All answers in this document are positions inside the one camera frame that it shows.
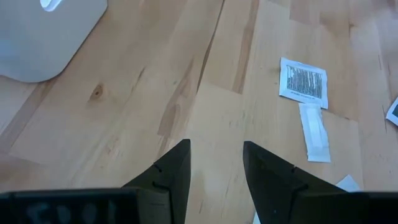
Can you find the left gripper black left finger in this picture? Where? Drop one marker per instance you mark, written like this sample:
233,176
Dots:
124,205

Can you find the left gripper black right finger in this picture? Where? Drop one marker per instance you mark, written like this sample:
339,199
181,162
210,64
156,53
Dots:
295,202

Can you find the narrow plain white packet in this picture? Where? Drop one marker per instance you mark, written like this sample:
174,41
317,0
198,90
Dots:
314,133

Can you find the white antiseptic towelette packet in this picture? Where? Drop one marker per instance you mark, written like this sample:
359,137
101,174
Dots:
303,82
394,112

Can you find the white plastic bin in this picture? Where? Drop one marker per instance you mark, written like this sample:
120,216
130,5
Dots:
37,40

